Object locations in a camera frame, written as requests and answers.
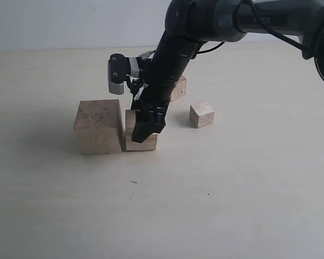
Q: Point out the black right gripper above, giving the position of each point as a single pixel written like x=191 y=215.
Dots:
x=151 y=95

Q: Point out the second largest wooden cube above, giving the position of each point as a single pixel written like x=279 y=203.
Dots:
x=137 y=138

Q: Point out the third largest wooden cube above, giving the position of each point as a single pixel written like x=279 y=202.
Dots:
x=179 y=89

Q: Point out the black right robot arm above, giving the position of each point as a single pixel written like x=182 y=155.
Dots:
x=191 y=24

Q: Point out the smallest wooden cube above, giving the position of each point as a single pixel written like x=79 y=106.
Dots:
x=201 y=114

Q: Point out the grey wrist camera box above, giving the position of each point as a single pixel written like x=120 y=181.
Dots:
x=119 y=70

